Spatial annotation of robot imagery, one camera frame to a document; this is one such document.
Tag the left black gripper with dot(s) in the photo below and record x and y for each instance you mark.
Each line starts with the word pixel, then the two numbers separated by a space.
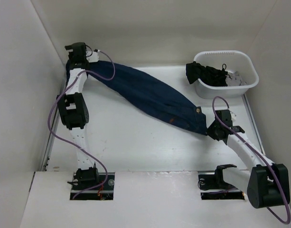
pixel 71 60

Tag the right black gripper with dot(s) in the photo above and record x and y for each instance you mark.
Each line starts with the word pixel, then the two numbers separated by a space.
pixel 209 131

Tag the dark blue denim trousers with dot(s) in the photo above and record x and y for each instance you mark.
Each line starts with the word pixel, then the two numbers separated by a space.
pixel 151 96

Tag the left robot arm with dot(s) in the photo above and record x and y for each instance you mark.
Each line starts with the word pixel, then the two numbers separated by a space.
pixel 73 111

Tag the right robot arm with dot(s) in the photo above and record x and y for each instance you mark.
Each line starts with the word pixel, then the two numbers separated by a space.
pixel 267 184

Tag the grey white garment in basket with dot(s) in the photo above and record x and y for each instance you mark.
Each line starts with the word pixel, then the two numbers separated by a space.
pixel 235 79

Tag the black garment in basket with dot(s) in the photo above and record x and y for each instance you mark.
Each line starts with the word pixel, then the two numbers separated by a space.
pixel 208 75

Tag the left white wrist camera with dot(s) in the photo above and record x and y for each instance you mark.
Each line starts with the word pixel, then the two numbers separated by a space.
pixel 92 56

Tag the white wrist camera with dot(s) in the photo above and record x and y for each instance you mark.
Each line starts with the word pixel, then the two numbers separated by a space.
pixel 92 56
pixel 233 116

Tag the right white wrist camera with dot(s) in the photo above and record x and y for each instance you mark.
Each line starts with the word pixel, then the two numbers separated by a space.
pixel 233 116

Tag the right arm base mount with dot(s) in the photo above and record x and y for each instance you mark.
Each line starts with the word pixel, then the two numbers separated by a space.
pixel 226 182

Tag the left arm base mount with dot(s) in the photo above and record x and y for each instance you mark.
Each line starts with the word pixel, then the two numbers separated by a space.
pixel 90 184

